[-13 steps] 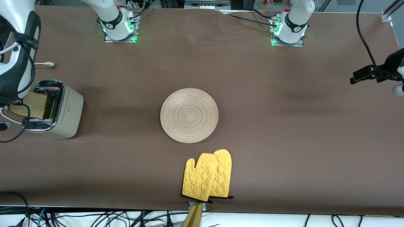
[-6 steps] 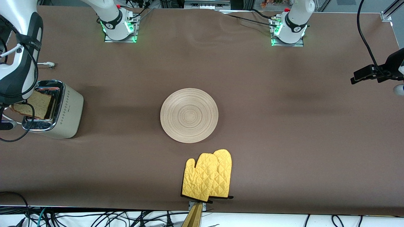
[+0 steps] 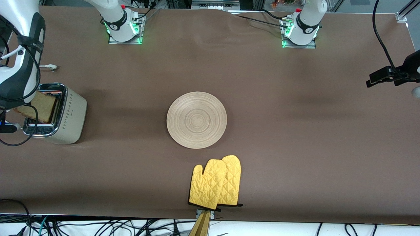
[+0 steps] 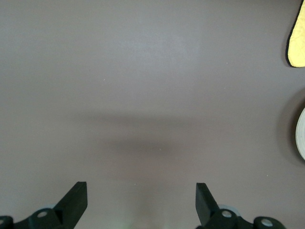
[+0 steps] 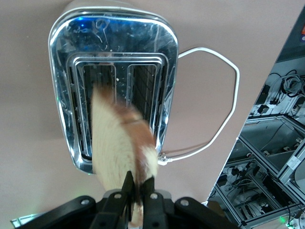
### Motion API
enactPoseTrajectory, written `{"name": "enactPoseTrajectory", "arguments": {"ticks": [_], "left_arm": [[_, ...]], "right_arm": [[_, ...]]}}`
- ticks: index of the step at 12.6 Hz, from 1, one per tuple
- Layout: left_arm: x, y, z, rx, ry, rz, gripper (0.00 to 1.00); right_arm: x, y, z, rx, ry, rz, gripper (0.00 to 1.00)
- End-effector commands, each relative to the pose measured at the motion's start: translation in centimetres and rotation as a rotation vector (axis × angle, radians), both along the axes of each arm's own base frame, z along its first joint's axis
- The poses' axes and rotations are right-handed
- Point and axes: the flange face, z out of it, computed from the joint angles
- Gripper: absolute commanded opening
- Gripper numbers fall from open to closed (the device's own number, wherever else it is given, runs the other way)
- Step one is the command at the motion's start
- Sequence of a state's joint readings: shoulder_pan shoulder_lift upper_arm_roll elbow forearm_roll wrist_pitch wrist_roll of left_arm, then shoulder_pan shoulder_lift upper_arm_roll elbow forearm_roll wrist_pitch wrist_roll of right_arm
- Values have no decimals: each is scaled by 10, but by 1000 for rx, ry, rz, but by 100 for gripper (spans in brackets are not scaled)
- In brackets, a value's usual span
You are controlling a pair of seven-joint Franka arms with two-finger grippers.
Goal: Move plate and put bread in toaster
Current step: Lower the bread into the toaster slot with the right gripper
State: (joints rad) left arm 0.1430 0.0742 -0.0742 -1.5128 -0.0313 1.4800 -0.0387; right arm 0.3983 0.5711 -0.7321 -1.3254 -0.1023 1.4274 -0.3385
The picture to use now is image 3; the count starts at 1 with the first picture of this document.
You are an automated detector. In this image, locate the grey metal box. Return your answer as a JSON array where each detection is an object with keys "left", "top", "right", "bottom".
[{"left": 191, "top": 0, "right": 242, "bottom": 10}]

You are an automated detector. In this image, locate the long black table cable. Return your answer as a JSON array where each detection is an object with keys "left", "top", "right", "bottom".
[{"left": 236, "top": 15, "right": 289, "bottom": 28}]

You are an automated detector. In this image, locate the round wooden plate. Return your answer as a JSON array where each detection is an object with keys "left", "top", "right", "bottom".
[{"left": 166, "top": 91, "right": 227, "bottom": 149}]

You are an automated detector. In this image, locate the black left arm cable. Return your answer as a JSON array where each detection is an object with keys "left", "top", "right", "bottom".
[{"left": 372, "top": 0, "right": 420, "bottom": 82}]

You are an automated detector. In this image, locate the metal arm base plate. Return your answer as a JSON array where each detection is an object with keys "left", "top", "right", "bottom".
[
  {"left": 108, "top": 15, "right": 145, "bottom": 45},
  {"left": 282, "top": 18, "right": 317, "bottom": 49}
]

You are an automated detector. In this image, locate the small metal bracket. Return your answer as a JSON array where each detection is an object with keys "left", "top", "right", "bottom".
[{"left": 196, "top": 209, "right": 215, "bottom": 220}]

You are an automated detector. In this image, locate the aluminium frame profile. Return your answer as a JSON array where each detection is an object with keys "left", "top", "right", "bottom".
[{"left": 395, "top": 0, "right": 420, "bottom": 23}]

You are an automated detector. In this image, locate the black looped floor cable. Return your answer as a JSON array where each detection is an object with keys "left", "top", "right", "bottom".
[{"left": 0, "top": 199, "right": 32, "bottom": 236}]

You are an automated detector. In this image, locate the brown bread slice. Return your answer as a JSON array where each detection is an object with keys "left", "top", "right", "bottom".
[{"left": 13, "top": 91, "right": 58, "bottom": 124}]

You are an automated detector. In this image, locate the teal cable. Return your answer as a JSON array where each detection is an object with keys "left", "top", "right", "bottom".
[{"left": 37, "top": 216, "right": 50, "bottom": 236}]

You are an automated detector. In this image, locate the beige chrome two-slot toaster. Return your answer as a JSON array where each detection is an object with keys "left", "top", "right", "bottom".
[{"left": 22, "top": 83, "right": 88, "bottom": 145}]

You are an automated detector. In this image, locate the yellow quilted oven mitt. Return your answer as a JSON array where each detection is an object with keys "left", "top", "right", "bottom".
[
  {"left": 218, "top": 155, "right": 243, "bottom": 207},
  {"left": 189, "top": 159, "right": 227, "bottom": 210}
]

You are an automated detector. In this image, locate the wooden stick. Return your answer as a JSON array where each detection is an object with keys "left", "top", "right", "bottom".
[{"left": 188, "top": 211, "right": 211, "bottom": 236}]

